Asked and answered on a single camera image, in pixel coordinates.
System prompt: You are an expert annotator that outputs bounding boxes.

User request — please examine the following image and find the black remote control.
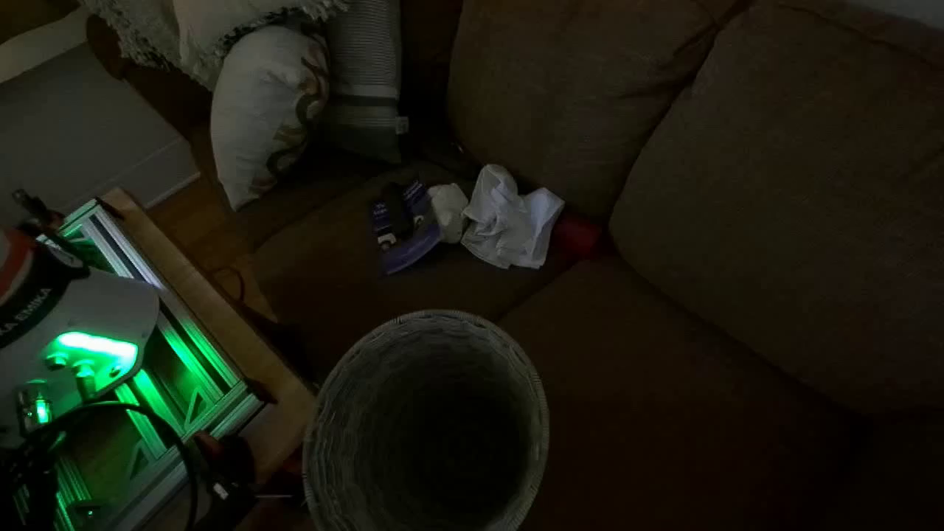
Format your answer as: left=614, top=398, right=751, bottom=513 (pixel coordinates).
left=375, top=186, right=420, bottom=252

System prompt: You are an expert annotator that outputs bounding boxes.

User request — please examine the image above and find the white crumpled cloth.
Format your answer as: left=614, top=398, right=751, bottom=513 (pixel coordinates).
left=458, top=159, right=570, bottom=276

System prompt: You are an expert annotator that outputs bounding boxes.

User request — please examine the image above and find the brown sofa back cushion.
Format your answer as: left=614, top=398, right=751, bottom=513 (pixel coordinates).
left=445, top=0, right=749, bottom=221
left=605, top=0, right=944, bottom=423

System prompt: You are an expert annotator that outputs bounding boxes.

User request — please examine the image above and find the black cable bundle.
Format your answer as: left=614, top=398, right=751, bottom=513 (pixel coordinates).
left=0, top=392, right=262, bottom=531

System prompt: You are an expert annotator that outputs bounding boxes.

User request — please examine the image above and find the brown sofa seat cushion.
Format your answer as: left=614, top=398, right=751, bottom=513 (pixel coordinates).
left=238, top=162, right=600, bottom=380
left=496, top=252, right=867, bottom=531

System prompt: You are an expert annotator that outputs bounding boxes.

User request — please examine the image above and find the grey striped pillow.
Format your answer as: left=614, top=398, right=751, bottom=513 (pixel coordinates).
left=324, top=0, right=412, bottom=165

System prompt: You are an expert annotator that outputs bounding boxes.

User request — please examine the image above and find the small red object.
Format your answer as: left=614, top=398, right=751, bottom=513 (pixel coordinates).
left=557, top=211, right=607, bottom=267

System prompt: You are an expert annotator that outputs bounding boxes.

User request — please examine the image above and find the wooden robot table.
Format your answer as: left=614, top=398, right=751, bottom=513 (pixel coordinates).
left=54, top=186, right=318, bottom=531

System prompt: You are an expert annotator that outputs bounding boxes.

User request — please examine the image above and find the round woven basket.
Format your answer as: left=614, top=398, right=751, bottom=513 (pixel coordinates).
left=302, top=308, right=551, bottom=531

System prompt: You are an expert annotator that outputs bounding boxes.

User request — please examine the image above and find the white floral throw pillow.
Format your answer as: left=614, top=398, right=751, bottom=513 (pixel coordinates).
left=206, top=25, right=334, bottom=214

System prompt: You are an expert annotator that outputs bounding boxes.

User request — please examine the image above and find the aluminium frame with green light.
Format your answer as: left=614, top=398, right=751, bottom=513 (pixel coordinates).
left=46, top=194, right=265, bottom=531

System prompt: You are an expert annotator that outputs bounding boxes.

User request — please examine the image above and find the small white paper wad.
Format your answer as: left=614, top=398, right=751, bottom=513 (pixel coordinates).
left=425, top=180, right=476, bottom=245

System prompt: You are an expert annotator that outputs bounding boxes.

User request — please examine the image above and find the brown fabric sofa frame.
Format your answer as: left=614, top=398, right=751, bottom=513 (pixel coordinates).
left=83, top=13, right=944, bottom=531

